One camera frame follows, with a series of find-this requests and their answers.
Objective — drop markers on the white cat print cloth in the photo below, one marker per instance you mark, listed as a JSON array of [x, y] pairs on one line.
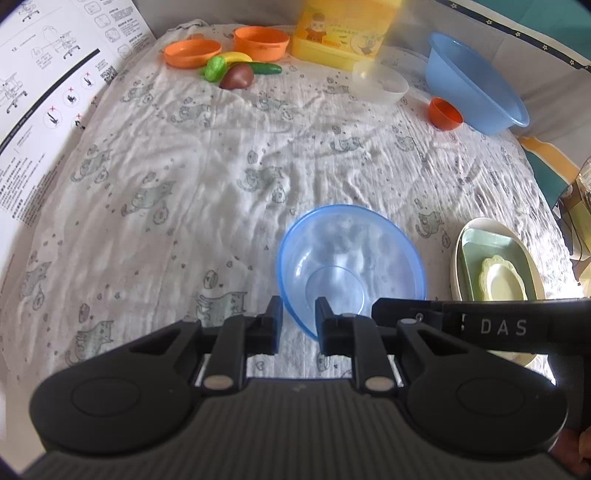
[[184, 184]]

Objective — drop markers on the small orange bowl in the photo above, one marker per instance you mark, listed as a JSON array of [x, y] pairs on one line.
[[445, 115]]

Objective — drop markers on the clear plastic bowl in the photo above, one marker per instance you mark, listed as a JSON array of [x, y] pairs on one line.
[[383, 85]]

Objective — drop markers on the orange toy pot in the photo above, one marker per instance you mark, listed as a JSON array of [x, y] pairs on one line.
[[258, 44]]

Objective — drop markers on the bumpy green toy vegetable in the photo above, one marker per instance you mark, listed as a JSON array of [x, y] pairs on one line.
[[214, 69]]

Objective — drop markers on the large blue plastic basin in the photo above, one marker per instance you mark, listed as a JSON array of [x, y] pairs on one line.
[[471, 83]]

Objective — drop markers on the brown toy onion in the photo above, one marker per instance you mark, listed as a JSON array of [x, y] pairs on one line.
[[238, 77]]

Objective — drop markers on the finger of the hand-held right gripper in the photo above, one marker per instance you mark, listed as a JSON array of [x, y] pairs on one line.
[[397, 308]]

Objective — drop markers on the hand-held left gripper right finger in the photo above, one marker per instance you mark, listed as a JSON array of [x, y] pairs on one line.
[[319, 323]]

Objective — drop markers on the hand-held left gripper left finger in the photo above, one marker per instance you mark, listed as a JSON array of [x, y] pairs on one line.
[[276, 323]]

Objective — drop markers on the green square plate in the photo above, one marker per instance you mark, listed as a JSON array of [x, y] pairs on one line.
[[496, 244]]

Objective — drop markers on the white instruction sheet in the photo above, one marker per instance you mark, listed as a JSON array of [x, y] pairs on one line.
[[46, 69]]

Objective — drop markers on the blue transparent bowl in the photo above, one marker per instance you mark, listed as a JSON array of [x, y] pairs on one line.
[[323, 249]]

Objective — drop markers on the yellow scalloped plate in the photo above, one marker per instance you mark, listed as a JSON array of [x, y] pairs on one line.
[[501, 281]]

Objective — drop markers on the yellow detergent pump bottle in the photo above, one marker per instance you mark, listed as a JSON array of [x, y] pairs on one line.
[[332, 37]]

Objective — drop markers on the yellow toy banana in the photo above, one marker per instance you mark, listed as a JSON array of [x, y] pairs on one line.
[[238, 57]]

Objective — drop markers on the dark green toy cucumber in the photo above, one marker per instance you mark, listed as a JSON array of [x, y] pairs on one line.
[[268, 69]]

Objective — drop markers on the orange toy plate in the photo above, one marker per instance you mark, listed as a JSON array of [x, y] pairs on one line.
[[189, 53]]

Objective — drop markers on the person's right hand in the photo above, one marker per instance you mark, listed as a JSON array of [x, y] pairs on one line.
[[577, 454]]

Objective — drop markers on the large white plate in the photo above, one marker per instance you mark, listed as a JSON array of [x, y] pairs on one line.
[[457, 272]]

